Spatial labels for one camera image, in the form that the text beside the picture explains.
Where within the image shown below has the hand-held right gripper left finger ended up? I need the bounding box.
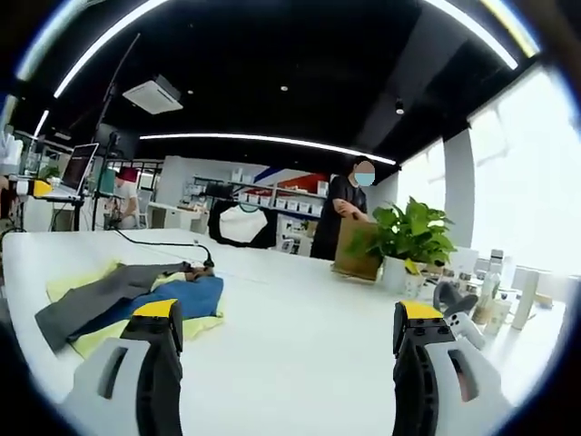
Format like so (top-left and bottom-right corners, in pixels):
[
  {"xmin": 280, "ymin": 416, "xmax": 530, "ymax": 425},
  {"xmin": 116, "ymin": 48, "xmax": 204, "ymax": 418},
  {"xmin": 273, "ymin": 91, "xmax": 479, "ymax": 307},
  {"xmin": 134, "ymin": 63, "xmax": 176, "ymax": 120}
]
[{"xmin": 58, "ymin": 298, "xmax": 185, "ymax": 436}]

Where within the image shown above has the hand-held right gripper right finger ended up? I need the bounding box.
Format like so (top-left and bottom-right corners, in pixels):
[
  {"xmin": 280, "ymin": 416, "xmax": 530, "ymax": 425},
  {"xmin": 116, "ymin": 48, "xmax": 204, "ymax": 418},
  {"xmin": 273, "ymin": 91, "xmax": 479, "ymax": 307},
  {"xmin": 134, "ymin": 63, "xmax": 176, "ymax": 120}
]
[{"xmin": 392, "ymin": 299, "xmax": 515, "ymax": 436}]

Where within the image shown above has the grey garment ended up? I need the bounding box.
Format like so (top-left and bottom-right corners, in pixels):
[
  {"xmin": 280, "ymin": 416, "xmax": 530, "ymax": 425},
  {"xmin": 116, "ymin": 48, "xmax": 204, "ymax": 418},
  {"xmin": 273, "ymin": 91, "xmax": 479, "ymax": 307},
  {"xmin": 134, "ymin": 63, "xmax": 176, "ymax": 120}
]
[{"xmin": 34, "ymin": 261, "xmax": 214, "ymax": 353}]

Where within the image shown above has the yellow template mat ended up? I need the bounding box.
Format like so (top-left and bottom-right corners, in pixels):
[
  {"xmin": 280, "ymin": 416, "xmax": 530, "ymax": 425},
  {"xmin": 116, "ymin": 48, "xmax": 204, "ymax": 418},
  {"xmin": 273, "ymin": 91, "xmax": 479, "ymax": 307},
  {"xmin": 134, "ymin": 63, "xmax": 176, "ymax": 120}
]
[{"xmin": 46, "ymin": 258, "xmax": 226, "ymax": 360}]

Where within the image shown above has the beige paper cup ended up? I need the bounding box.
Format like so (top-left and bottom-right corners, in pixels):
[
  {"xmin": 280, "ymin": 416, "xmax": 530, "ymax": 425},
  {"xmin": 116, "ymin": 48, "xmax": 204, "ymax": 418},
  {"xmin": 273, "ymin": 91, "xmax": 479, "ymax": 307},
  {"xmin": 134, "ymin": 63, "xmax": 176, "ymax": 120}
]
[{"xmin": 471, "ymin": 298, "xmax": 512, "ymax": 338}]

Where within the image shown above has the white plant pot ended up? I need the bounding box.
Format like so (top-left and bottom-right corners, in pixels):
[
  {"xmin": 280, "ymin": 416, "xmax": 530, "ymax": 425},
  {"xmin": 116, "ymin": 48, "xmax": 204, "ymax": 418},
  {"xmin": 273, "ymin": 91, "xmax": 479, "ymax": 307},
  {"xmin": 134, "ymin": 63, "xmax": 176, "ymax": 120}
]
[{"xmin": 381, "ymin": 254, "xmax": 427, "ymax": 299}]

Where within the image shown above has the clear plastic bottle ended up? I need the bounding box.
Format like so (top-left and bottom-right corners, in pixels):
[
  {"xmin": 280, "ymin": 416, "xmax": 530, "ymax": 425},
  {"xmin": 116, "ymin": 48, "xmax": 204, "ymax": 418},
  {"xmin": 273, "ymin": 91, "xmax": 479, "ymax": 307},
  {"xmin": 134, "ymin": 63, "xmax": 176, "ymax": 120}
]
[{"xmin": 479, "ymin": 266, "xmax": 503, "ymax": 302}]

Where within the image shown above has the beige cylinder tube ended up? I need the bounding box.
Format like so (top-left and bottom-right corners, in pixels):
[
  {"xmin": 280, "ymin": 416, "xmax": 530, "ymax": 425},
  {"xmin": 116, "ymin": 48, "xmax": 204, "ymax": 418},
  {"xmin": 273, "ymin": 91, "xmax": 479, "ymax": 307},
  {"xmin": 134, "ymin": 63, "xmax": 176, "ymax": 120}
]
[{"xmin": 511, "ymin": 268, "xmax": 539, "ymax": 331}]

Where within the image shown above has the blue cloth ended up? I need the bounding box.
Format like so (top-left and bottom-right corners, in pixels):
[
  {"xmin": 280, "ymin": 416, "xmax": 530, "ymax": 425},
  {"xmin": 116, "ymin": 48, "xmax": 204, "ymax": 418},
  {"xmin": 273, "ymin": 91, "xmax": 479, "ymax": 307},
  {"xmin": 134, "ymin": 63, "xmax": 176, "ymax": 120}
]
[{"xmin": 67, "ymin": 276, "xmax": 224, "ymax": 344}]

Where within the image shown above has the brown paper bag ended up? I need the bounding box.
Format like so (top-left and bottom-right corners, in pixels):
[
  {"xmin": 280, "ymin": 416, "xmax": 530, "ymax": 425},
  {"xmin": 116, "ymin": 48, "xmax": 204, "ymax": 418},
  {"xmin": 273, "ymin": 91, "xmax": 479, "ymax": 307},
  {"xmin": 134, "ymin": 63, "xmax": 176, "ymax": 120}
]
[{"xmin": 330, "ymin": 215, "xmax": 385, "ymax": 282}]

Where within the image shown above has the green potted plant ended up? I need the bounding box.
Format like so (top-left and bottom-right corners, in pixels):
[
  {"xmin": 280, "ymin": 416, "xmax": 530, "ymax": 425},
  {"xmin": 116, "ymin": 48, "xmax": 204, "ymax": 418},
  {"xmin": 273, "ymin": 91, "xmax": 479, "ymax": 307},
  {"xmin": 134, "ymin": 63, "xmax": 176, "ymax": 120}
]
[{"xmin": 348, "ymin": 195, "xmax": 458, "ymax": 270}]

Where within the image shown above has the open laptop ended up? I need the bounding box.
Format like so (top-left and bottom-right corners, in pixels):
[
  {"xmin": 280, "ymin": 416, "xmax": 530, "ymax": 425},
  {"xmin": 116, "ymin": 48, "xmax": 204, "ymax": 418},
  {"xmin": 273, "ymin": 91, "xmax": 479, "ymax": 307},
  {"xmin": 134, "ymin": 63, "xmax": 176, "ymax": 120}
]
[{"xmin": 44, "ymin": 143, "xmax": 100, "ymax": 200}]

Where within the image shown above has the shelf with white boxes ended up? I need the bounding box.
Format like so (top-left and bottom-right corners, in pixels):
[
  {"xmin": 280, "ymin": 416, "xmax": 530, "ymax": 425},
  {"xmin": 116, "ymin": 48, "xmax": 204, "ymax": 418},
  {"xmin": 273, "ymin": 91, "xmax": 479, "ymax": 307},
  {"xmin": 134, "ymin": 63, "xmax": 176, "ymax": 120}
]
[{"xmin": 192, "ymin": 173, "xmax": 329, "ymax": 218}]

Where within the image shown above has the dark monitor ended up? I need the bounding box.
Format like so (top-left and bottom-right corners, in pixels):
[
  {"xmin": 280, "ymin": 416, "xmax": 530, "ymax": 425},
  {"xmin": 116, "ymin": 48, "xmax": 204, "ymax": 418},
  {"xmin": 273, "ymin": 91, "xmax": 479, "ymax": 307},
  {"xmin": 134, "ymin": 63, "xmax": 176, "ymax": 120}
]
[{"xmin": 96, "ymin": 123, "xmax": 140, "ymax": 158}]

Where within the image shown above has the black tripod stand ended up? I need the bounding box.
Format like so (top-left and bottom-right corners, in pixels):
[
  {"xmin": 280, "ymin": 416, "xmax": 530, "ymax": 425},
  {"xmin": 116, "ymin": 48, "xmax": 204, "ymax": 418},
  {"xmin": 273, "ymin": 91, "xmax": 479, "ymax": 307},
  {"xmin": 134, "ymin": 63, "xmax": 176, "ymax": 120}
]
[{"xmin": 92, "ymin": 33, "xmax": 143, "ymax": 232}]

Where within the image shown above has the long ceiling light strip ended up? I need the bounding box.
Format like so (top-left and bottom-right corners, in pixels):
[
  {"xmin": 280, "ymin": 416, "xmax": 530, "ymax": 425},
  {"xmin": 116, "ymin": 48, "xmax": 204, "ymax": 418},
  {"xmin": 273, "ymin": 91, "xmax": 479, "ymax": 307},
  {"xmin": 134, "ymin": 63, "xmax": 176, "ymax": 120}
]
[{"xmin": 139, "ymin": 132, "xmax": 399, "ymax": 166}]

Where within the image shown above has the white ceiling air conditioner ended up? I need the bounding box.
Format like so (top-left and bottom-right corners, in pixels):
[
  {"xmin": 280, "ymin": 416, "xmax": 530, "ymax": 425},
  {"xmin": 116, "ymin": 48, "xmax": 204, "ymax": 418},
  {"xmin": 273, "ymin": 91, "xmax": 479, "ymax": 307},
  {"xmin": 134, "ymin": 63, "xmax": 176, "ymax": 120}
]
[{"xmin": 122, "ymin": 74, "xmax": 184, "ymax": 115}]

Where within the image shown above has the curved ceiling light strip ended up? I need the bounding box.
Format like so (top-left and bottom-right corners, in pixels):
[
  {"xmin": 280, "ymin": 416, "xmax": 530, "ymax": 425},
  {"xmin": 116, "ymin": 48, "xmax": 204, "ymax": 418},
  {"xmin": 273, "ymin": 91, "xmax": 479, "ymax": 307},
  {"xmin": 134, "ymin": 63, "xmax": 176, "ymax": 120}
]
[
  {"xmin": 425, "ymin": 0, "xmax": 519, "ymax": 71},
  {"xmin": 53, "ymin": 0, "xmax": 170, "ymax": 100}
]

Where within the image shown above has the grey headset strap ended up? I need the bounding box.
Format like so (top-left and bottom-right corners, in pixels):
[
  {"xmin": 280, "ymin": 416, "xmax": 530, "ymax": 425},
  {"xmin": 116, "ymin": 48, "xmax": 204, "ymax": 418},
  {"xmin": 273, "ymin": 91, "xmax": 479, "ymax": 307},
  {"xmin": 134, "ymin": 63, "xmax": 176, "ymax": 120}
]
[{"xmin": 430, "ymin": 281, "xmax": 480, "ymax": 315}]

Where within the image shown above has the black cable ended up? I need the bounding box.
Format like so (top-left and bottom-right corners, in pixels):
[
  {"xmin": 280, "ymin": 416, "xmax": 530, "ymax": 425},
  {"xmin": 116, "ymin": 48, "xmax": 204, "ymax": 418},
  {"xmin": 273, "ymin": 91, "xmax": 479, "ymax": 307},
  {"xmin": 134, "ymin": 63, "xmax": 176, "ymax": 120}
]
[{"xmin": 112, "ymin": 228, "xmax": 217, "ymax": 273}]

